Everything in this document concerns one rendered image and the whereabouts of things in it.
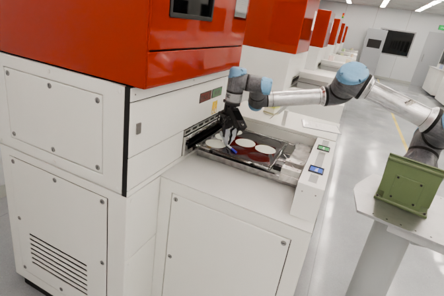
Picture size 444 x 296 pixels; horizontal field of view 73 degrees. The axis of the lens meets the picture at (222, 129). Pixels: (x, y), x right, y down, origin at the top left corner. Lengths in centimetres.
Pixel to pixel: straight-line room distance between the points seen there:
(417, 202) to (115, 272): 126
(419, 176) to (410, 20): 1324
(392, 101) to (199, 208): 89
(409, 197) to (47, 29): 151
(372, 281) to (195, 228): 87
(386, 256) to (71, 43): 152
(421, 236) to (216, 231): 76
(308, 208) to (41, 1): 115
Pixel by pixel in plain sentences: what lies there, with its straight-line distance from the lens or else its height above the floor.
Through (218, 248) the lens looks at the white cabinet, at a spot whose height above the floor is 59.
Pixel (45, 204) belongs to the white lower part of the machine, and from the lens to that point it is 152.
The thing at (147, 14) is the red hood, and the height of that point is 144.
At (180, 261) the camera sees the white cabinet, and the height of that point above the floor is 44.
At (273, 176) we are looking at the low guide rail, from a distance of 136.
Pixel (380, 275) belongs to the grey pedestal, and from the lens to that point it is 168.
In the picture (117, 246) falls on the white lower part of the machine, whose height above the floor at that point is 58.
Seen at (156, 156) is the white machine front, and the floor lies 92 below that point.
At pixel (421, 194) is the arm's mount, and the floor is 91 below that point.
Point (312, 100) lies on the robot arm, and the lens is 146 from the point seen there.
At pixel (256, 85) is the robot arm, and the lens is 129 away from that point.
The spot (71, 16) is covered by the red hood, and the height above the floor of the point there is 140.
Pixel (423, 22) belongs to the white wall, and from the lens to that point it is 1460.
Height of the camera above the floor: 146
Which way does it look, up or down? 20 degrees down
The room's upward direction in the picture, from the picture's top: 9 degrees clockwise
